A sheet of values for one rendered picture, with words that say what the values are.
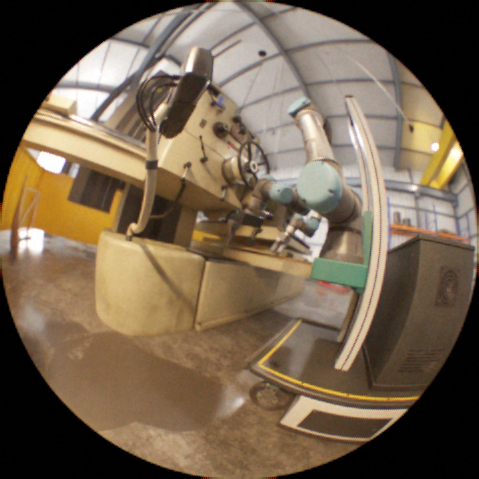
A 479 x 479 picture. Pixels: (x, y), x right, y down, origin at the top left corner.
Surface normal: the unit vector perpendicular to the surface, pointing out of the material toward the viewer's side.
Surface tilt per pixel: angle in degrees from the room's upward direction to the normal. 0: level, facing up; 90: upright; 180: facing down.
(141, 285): 90
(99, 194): 90
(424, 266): 90
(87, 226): 90
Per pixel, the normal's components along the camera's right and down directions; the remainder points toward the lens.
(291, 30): -0.33, 0.92
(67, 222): 0.76, 0.11
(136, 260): 0.51, 0.04
